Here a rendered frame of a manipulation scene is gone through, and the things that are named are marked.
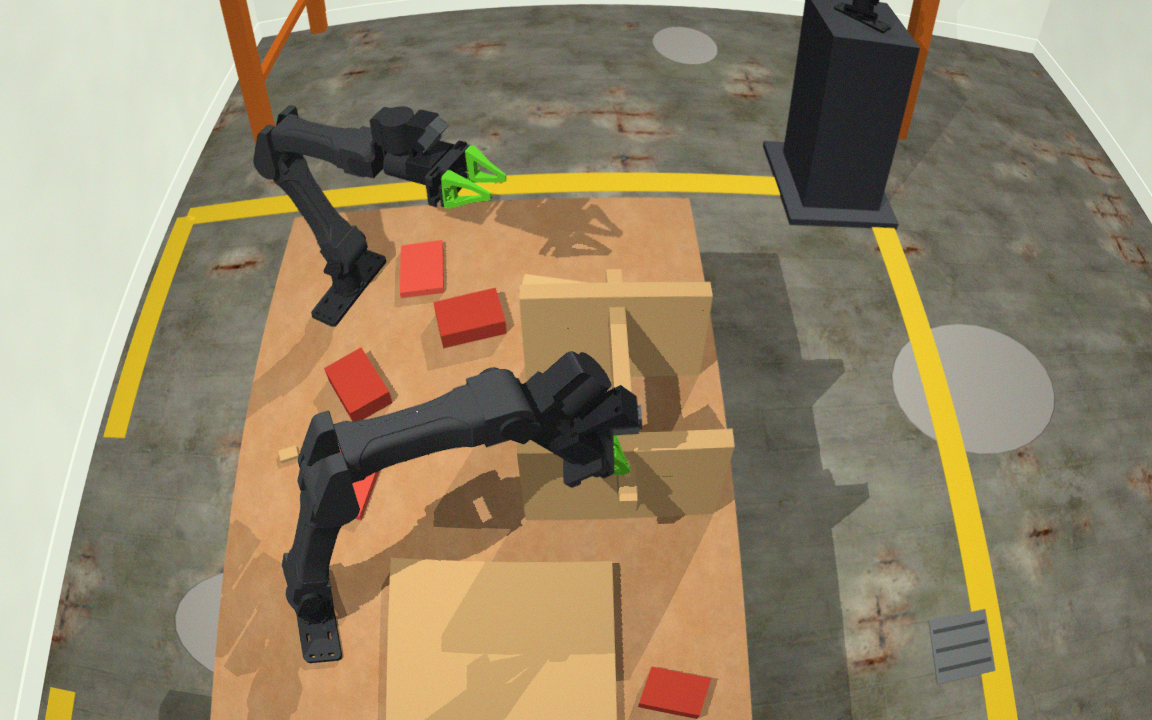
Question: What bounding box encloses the tan flat square board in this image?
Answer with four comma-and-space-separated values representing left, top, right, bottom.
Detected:
386, 558, 617, 720

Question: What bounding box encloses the tan wooden rail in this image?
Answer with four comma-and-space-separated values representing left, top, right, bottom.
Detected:
606, 270, 637, 514

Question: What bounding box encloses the tan wooden board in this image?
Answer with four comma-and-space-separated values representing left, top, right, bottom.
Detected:
520, 282, 713, 379
517, 429, 734, 520

